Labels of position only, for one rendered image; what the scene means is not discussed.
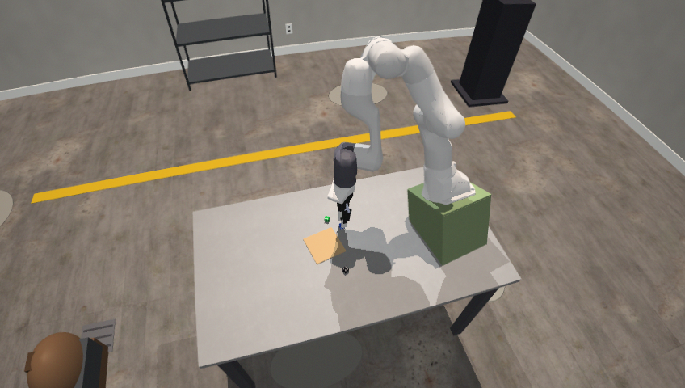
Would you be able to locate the tan flat mat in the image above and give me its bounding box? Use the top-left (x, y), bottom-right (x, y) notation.
top-left (303, 227), bottom-right (346, 264)

